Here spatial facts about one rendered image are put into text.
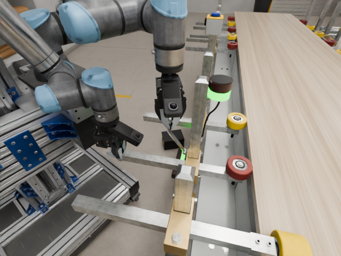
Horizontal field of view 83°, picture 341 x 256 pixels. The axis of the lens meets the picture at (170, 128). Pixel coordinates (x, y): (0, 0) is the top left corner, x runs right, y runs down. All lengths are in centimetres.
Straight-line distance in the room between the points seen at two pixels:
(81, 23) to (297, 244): 60
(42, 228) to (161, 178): 87
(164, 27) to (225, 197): 72
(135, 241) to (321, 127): 123
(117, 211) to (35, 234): 102
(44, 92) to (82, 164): 114
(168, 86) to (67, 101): 27
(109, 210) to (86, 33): 38
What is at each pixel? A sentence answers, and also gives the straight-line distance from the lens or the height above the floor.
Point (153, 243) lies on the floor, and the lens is 148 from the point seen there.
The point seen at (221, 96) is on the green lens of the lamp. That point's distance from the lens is 52.
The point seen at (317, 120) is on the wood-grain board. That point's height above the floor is 90.
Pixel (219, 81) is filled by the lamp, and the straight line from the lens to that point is 51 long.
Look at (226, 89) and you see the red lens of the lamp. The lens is 51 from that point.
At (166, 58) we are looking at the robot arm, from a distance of 47.
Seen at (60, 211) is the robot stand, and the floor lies 21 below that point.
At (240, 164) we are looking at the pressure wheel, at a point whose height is 91.
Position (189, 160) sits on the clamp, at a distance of 69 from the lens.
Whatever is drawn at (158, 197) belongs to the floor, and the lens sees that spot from 161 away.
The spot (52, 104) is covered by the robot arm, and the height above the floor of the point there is 113.
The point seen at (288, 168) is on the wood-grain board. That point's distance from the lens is 74.
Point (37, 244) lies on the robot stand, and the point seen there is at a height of 21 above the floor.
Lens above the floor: 140
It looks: 41 degrees down
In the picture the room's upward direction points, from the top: straight up
